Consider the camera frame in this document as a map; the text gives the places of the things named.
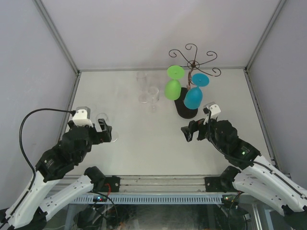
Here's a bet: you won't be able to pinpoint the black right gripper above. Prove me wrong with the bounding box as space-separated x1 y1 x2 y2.
181 114 227 153

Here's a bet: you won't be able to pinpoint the blue plastic wine glass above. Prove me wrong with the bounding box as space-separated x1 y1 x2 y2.
184 73 210 110

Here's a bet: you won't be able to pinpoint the green plastic wine glass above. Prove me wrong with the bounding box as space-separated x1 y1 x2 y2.
165 65 185 101

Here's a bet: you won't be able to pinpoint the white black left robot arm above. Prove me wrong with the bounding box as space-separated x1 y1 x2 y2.
0 119 112 230

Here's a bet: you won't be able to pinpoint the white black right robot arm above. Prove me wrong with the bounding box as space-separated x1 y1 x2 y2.
181 118 307 230

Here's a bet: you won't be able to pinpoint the metal wine glass rack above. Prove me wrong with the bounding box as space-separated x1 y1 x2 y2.
168 43 222 119

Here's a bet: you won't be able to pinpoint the clear wine glass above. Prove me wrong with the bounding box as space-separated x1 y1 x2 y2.
147 86 159 113

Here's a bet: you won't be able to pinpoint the clear flute glass front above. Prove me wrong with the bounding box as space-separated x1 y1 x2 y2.
96 113 118 143

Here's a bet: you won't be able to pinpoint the clear glass left rear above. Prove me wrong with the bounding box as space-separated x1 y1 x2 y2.
89 103 97 116

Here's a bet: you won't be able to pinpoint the clear tall champagne flute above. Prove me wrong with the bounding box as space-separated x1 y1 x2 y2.
136 71 148 104

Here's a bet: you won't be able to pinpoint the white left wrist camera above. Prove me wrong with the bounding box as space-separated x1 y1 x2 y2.
72 106 94 127

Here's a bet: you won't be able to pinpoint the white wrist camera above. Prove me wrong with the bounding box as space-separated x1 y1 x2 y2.
203 102 221 124
72 106 94 127

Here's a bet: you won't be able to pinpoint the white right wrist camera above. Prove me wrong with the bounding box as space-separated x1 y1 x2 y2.
203 102 221 124

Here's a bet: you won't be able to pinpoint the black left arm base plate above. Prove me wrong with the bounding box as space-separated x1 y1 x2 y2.
94 175 120 193

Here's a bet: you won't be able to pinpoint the aluminium mounting rail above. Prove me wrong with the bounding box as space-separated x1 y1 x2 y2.
47 174 240 193

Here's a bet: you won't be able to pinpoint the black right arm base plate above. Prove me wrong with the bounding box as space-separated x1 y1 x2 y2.
204 176 230 193

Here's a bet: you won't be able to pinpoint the blue slotted cable duct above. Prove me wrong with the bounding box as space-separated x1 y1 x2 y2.
71 194 223 205

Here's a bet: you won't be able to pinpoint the black left camera cable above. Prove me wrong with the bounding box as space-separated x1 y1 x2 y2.
0 109 77 223

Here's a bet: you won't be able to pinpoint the black camera cable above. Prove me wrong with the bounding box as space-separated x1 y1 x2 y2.
203 109 307 199
0 109 77 223

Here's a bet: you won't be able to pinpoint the black right camera cable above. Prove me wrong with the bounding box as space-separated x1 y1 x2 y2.
203 109 307 199

